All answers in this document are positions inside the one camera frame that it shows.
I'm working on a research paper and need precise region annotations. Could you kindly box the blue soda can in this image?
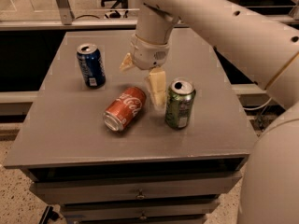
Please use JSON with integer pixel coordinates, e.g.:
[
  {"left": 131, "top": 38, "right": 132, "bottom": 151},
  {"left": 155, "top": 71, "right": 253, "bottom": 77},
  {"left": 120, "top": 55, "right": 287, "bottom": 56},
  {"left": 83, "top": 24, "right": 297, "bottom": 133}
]
[{"left": 77, "top": 43, "right": 106, "bottom": 88}]

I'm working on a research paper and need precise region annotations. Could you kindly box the grey drawer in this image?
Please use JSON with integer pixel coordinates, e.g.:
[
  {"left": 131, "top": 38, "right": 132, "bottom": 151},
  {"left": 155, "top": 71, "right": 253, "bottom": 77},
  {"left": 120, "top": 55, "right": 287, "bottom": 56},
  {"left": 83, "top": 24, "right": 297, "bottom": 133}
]
[
  {"left": 61, "top": 198, "right": 220, "bottom": 221},
  {"left": 30, "top": 171, "right": 242, "bottom": 204}
]

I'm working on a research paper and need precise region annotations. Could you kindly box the metal window frame rail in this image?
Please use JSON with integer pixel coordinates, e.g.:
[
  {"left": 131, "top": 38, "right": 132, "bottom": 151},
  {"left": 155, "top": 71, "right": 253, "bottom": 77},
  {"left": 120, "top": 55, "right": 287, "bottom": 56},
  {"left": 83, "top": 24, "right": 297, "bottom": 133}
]
[{"left": 0, "top": 0, "right": 299, "bottom": 32}]

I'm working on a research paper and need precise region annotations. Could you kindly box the green soda can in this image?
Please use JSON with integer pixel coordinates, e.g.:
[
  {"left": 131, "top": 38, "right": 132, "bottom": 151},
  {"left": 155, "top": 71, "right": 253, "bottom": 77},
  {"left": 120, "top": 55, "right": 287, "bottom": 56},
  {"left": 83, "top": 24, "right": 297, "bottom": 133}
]
[{"left": 165, "top": 77, "right": 196, "bottom": 129}]

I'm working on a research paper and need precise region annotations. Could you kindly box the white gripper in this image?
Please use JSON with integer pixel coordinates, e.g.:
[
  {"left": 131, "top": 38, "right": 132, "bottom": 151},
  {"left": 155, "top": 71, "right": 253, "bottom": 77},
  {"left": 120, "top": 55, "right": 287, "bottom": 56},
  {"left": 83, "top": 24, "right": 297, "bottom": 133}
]
[{"left": 120, "top": 35, "right": 169, "bottom": 110}]

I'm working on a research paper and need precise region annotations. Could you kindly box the grey drawer cabinet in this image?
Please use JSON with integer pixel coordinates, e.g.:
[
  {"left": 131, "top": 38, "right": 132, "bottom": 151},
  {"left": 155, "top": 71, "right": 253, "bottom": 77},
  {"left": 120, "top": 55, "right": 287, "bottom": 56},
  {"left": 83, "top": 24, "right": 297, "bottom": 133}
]
[{"left": 5, "top": 28, "right": 256, "bottom": 224}]

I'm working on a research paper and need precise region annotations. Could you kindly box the white cable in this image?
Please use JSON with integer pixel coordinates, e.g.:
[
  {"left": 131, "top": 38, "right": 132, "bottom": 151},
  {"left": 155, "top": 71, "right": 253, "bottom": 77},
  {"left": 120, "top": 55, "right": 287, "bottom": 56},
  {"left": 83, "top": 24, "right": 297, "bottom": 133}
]
[{"left": 242, "top": 96, "right": 274, "bottom": 112}]

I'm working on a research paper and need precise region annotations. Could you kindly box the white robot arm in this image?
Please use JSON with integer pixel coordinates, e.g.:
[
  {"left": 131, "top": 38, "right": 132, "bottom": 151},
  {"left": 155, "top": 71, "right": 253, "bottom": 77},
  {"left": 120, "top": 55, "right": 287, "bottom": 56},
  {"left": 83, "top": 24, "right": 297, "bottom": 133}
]
[{"left": 122, "top": 0, "right": 299, "bottom": 224}]

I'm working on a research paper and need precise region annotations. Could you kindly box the red coke can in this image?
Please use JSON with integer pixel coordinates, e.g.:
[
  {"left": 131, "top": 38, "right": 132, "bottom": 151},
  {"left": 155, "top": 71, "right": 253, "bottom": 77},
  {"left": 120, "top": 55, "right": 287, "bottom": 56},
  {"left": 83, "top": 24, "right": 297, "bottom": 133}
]
[{"left": 103, "top": 87, "right": 147, "bottom": 132}]

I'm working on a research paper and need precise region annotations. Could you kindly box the top grey drawer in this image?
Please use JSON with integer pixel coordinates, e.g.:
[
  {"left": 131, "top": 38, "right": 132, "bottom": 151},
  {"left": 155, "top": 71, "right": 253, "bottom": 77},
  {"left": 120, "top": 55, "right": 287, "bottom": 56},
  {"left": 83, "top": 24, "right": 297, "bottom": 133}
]
[{"left": 30, "top": 171, "right": 242, "bottom": 204}]

